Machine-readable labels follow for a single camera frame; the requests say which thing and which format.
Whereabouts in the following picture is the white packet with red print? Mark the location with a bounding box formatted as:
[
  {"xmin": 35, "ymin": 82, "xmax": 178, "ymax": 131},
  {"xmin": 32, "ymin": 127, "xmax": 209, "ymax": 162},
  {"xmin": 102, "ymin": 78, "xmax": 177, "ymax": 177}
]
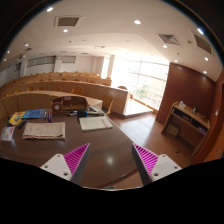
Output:
[{"xmin": 1, "ymin": 126, "xmax": 15, "ymax": 141}]

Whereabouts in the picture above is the wooden shelf cabinet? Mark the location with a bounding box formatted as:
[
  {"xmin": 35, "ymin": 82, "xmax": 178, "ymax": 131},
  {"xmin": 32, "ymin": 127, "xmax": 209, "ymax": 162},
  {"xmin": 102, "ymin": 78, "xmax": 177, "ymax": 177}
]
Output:
[{"xmin": 161, "ymin": 102, "xmax": 210, "ymax": 151}]

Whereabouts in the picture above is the long curved wooden desk row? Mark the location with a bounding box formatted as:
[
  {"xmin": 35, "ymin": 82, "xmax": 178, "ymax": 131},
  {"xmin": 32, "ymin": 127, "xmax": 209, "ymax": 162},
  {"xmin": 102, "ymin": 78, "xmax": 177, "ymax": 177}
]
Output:
[{"xmin": 1, "ymin": 81, "xmax": 129, "ymax": 114}]

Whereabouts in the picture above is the large bright window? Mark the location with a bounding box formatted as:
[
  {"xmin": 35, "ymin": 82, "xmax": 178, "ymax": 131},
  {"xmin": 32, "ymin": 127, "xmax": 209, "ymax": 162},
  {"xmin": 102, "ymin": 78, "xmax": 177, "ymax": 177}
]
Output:
[{"xmin": 112, "ymin": 59, "xmax": 169, "ymax": 109}]

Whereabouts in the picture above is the blue book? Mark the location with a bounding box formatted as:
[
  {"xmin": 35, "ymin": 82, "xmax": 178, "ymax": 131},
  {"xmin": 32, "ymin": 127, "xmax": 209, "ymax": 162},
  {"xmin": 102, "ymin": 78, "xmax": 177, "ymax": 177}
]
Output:
[{"xmin": 23, "ymin": 109, "xmax": 45, "ymax": 119}]

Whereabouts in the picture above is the black remote on desk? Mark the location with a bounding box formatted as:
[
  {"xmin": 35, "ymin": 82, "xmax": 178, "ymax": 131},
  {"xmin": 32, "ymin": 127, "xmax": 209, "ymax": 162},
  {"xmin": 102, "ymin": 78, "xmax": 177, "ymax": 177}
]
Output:
[{"xmin": 17, "ymin": 119, "xmax": 26, "ymax": 128}]

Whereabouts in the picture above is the open white notebook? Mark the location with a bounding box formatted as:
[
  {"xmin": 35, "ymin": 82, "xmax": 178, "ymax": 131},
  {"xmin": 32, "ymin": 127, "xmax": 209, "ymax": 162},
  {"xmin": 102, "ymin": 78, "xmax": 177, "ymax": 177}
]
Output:
[{"xmin": 79, "ymin": 116, "xmax": 112, "ymax": 131}]

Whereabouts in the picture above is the yellow book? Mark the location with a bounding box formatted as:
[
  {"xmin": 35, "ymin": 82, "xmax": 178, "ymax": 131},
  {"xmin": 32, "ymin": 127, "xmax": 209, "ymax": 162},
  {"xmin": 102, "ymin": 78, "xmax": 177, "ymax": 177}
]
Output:
[{"xmin": 9, "ymin": 112, "xmax": 25, "ymax": 126}]

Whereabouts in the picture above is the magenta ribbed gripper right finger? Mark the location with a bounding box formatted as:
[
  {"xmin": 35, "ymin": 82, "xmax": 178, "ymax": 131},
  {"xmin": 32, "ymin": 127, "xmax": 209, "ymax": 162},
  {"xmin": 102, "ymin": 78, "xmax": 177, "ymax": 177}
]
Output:
[{"xmin": 132, "ymin": 143, "xmax": 181, "ymax": 185}]

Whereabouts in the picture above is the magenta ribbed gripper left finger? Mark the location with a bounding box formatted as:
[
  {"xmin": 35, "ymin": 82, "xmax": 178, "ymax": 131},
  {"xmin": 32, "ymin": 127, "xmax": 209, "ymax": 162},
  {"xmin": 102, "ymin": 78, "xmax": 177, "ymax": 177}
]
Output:
[{"xmin": 41, "ymin": 143, "xmax": 91, "ymax": 185}]

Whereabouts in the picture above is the folded beige towel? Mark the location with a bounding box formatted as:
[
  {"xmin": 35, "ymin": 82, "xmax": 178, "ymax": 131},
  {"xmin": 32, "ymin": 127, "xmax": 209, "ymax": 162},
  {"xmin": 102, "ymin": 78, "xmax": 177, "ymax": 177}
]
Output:
[{"xmin": 23, "ymin": 122, "xmax": 65, "ymax": 139}]

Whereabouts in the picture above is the wooden desktop lectern box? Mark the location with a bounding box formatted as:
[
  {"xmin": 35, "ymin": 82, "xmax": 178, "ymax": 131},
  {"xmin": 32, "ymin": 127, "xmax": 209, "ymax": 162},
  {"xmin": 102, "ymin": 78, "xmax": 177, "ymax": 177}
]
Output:
[{"xmin": 51, "ymin": 96, "xmax": 88, "ymax": 113}]

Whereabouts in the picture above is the black device on desk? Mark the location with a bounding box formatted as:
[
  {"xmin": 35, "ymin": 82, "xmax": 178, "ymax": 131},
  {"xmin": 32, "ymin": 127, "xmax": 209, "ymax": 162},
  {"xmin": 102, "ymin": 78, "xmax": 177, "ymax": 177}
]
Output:
[{"xmin": 77, "ymin": 110, "xmax": 87, "ymax": 118}]

